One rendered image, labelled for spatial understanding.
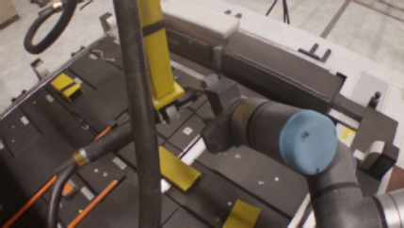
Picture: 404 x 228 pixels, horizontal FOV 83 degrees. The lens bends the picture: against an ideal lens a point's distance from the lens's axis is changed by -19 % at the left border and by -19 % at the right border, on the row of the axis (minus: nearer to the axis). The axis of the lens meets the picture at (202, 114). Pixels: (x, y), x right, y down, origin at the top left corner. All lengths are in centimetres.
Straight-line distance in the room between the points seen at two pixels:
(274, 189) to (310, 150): 44
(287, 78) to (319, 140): 57
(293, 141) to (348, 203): 15
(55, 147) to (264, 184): 72
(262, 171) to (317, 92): 32
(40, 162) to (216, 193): 61
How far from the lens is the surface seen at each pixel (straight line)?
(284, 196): 82
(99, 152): 68
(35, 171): 102
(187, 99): 72
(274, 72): 97
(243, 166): 84
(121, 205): 82
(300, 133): 38
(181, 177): 81
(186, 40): 114
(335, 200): 46
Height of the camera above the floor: 174
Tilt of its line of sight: 51 degrees down
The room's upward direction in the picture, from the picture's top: 5 degrees counter-clockwise
